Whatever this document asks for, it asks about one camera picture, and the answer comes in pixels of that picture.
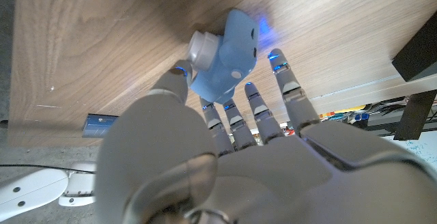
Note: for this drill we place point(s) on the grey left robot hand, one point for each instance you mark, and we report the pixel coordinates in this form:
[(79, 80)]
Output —
[(273, 183)]

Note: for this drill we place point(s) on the blue toy camera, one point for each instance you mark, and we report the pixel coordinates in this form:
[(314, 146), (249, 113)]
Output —
[(232, 56)]

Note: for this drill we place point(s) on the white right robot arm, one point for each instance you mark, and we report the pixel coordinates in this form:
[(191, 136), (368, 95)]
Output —
[(30, 190)]

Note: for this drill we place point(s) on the blue book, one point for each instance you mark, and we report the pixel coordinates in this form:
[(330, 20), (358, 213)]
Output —
[(99, 125)]

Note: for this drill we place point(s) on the black folder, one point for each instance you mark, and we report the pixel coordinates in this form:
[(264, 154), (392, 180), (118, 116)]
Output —
[(420, 53)]

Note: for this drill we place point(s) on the whiteboard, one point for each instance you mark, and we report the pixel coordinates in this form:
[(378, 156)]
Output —
[(420, 149)]

